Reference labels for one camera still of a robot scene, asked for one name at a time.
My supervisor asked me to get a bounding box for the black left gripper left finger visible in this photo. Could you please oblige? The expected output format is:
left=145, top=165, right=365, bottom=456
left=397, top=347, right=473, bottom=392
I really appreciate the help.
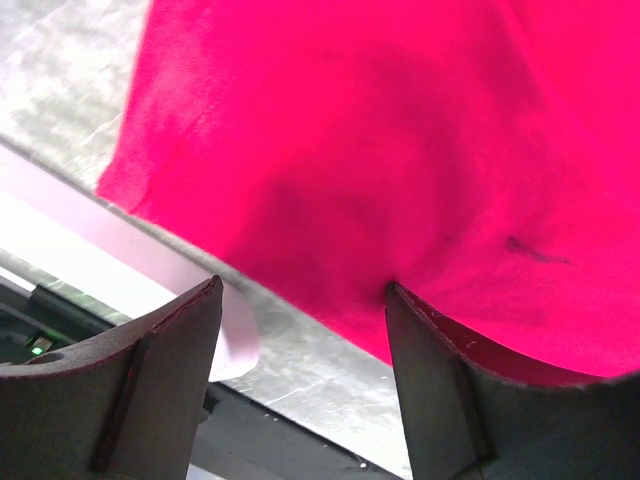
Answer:
left=1, top=277, right=223, bottom=479

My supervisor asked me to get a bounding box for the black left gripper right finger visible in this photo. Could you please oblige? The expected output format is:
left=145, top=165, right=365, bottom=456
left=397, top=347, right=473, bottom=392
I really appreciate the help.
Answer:
left=385, top=283, right=639, bottom=479

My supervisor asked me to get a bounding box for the pink-red t-shirt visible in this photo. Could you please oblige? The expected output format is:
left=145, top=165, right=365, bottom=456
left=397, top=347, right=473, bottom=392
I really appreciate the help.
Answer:
left=96, top=1, right=639, bottom=378

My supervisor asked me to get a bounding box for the white clothes rack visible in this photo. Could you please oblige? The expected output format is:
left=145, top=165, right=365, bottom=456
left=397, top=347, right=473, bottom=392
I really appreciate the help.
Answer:
left=0, top=142, right=262, bottom=384

